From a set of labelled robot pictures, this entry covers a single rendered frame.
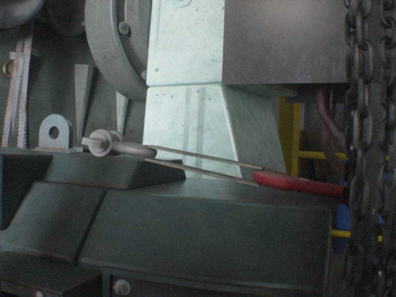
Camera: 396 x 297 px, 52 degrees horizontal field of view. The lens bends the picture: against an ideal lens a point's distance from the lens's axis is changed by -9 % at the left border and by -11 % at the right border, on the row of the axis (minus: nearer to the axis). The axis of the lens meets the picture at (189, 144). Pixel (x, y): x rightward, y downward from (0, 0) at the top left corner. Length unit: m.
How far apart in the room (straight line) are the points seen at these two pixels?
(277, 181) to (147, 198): 0.14
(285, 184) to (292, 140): 2.00
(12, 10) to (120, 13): 0.30
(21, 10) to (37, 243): 0.76
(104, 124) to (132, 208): 1.02
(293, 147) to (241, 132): 1.44
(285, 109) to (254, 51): 1.56
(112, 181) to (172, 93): 0.63
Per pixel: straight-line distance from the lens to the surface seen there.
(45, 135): 0.73
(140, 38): 1.22
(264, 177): 0.50
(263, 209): 0.45
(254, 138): 1.12
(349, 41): 0.42
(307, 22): 0.94
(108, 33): 1.18
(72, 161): 0.58
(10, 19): 1.09
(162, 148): 0.54
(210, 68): 1.07
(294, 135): 2.50
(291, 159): 2.49
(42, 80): 1.32
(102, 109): 1.48
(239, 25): 1.01
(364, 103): 0.32
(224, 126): 1.04
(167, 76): 1.15
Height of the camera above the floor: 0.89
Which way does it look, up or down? level
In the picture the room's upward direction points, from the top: 3 degrees clockwise
